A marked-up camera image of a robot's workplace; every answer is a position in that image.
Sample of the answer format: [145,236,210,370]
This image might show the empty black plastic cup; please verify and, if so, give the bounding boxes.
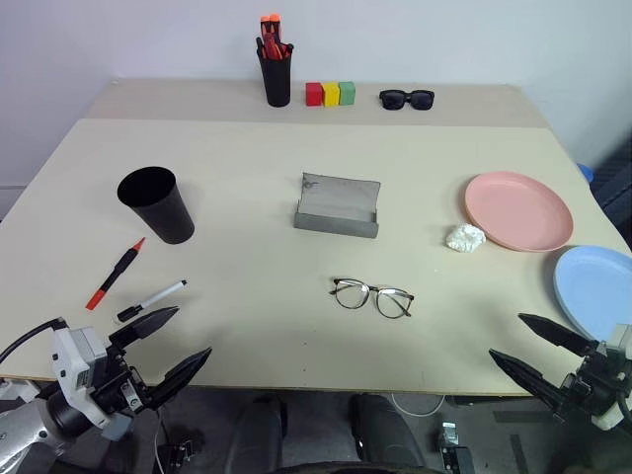
[117,166,197,246]

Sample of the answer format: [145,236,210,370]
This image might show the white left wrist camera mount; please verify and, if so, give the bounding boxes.
[50,325,115,430]

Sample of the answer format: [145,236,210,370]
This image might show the black chair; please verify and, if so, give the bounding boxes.
[590,140,632,244]

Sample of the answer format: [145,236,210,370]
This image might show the grey open glasses case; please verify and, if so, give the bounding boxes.
[293,172,382,239]

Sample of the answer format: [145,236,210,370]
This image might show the black device on floor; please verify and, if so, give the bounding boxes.
[434,421,476,474]

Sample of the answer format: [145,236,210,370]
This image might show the white marker with black cap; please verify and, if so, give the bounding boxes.
[117,278,190,323]

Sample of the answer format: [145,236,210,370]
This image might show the blue round plate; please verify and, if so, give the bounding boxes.
[552,245,632,343]

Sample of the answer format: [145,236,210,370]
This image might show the white crumpled tissue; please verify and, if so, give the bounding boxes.
[445,223,488,255]

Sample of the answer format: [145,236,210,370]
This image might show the white cable under table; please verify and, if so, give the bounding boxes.
[389,392,446,419]

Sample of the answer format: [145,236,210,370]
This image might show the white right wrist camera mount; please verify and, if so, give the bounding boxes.
[591,323,632,431]

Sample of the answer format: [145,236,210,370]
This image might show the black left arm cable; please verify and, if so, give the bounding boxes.
[0,317,68,366]

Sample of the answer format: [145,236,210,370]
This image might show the black pen holder cup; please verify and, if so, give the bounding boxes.
[257,48,293,108]

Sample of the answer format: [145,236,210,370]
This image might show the tortoise frame eyeglasses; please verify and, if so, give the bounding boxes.
[329,277,416,320]

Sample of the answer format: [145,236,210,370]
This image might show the black clip on floor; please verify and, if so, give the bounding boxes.
[158,429,205,466]

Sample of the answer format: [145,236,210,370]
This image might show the red marker in holder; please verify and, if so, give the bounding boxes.
[264,34,286,62]

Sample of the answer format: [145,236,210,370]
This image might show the pink round plate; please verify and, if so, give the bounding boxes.
[463,171,575,254]

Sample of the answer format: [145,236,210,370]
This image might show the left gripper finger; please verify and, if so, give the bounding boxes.
[141,347,213,412]
[109,305,181,347]

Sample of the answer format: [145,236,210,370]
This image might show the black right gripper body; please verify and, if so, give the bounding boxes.
[560,340,627,422]

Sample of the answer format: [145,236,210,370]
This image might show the red and black marker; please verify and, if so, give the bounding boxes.
[85,237,147,311]

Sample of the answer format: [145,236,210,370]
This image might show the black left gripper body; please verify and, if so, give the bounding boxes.
[91,335,150,417]

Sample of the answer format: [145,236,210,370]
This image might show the black sunglasses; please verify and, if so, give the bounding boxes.
[378,89,435,113]

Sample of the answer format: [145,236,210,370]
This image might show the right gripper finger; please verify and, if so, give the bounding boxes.
[517,312,600,356]
[488,349,575,424]

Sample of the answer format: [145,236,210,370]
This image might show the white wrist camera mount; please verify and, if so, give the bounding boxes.
[591,323,632,431]
[50,325,115,430]

